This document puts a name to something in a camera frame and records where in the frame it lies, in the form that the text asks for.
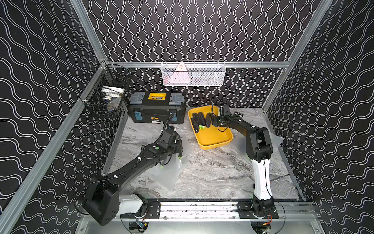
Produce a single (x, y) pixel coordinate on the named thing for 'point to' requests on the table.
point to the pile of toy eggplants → (199, 121)
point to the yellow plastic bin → (212, 136)
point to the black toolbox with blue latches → (156, 107)
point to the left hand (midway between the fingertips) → (181, 142)
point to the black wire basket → (106, 94)
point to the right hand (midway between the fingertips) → (215, 120)
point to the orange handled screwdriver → (281, 176)
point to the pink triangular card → (180, 75)
